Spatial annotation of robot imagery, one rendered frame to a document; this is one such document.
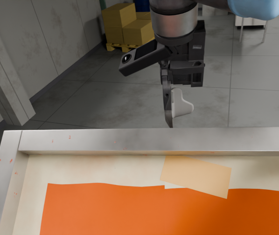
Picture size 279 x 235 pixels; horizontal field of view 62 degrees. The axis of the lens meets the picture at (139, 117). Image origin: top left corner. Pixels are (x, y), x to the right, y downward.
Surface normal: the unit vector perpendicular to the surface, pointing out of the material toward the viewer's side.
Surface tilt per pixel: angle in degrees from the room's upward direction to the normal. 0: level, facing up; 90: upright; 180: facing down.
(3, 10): 90
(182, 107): 74
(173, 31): 108
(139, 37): 90
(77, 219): 32
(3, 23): 90
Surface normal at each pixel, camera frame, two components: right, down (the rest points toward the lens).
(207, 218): -0.18, -0.36
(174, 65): -0.15, -0.59
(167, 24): -0.34, 0.78
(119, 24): -0.44, 0.58
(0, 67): 0.94, 0.10
